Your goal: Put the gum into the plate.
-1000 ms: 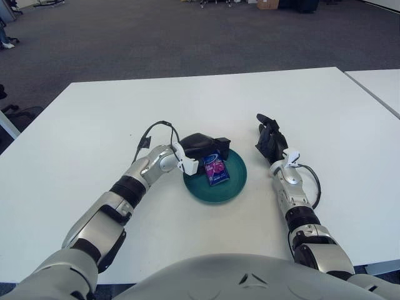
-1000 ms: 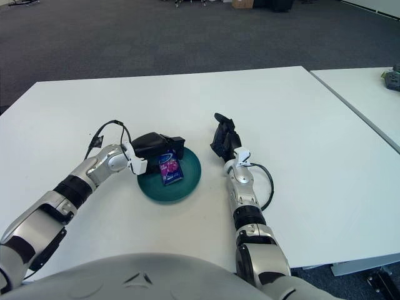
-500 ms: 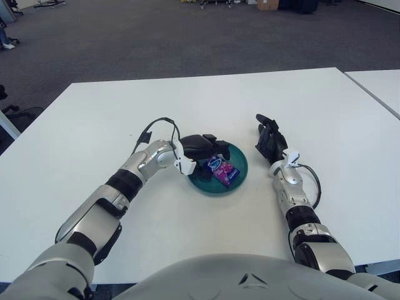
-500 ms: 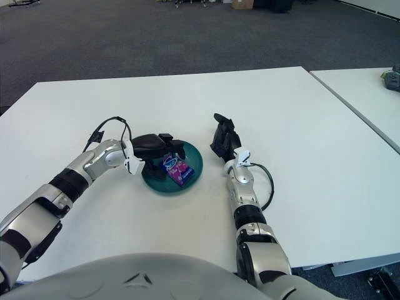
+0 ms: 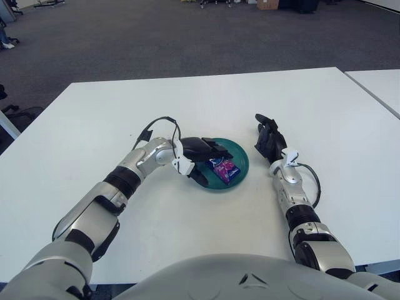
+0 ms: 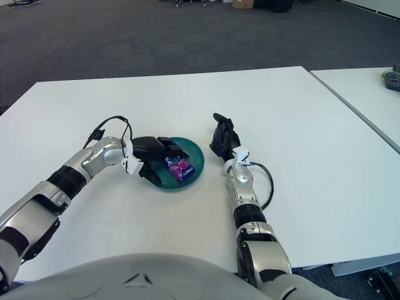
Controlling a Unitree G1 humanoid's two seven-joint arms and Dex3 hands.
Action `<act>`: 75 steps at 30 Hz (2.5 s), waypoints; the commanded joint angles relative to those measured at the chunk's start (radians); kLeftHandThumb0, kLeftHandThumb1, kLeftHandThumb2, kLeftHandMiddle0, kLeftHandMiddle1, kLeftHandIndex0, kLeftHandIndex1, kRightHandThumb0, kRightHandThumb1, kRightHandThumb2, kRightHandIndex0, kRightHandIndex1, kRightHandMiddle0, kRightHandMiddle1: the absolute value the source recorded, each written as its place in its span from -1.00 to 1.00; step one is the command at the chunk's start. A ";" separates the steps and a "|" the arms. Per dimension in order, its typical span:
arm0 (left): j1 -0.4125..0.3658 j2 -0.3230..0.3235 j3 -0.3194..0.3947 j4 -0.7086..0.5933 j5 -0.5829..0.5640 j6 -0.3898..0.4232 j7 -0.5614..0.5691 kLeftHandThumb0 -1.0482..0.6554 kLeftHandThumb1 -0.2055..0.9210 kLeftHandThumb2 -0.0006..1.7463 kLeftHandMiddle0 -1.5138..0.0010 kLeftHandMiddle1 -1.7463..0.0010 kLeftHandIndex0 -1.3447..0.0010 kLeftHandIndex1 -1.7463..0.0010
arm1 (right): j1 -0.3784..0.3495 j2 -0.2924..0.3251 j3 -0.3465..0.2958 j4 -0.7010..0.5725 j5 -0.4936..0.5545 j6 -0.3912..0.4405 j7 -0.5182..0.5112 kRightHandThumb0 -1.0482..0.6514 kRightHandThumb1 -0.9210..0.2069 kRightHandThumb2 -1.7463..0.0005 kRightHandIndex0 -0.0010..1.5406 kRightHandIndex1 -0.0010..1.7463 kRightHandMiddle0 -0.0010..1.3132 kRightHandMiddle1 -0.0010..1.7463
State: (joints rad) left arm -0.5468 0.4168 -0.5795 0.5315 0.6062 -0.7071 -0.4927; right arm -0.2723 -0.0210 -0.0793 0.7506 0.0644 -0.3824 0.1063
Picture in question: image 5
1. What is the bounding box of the white table frame rail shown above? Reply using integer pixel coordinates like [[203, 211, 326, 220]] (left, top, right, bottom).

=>
[[364, 264, 400, 278]]

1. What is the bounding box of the adjoining white table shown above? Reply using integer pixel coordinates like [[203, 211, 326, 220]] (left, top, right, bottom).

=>
[[344, 69, 400, 119]]

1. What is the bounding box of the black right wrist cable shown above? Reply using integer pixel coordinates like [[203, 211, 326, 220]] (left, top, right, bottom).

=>
[[296, 162, 322, 208]]

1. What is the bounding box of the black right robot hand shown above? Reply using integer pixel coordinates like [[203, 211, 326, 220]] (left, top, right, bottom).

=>
[[253, 113, 288, 163]]

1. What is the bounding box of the purple gum pack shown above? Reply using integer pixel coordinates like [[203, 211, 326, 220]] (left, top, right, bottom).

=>
[[206, 157, 241, 186]]

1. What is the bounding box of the black left elbow cable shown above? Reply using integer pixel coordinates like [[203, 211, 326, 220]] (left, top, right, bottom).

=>
[[51, 218, 64, 242]]

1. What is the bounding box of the chair casters cluster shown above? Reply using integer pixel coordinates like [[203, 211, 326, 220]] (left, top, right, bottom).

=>
[[198, 0, 241, 9]]

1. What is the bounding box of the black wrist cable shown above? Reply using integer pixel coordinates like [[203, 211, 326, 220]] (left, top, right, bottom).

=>
[[134, 116, 183, 151], [296, 162, 322, 208]]

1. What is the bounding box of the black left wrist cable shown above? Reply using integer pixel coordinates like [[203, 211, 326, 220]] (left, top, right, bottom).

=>
[[134, 116, 183, 151]]

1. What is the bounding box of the black cabinet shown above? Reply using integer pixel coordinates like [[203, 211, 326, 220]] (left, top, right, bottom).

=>
[[278, 0, 319, 14]]

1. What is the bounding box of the person leg with white shoe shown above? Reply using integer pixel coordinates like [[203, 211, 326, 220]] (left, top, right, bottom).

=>
[[0, 18, 16, 50]]

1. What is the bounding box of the white desk panel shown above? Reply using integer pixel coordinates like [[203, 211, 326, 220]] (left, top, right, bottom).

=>
[[0, 109, 21, 138]]

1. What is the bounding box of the black office chair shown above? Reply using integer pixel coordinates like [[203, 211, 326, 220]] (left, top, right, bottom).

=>
[[0, 83, 44, 134]]

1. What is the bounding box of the green round plate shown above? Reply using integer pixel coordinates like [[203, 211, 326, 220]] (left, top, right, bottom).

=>
[[187, 137, 250, 192]]

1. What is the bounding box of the black floor stand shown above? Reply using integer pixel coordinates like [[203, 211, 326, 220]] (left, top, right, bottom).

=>
[[33, 0, 65, 8]]

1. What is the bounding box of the grey robot torso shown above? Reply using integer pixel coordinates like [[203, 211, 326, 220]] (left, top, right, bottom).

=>
[[111, 253, 382, 300]]

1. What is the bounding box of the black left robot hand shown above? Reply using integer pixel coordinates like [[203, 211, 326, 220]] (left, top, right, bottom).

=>
[[181, 136, 234, 186]]

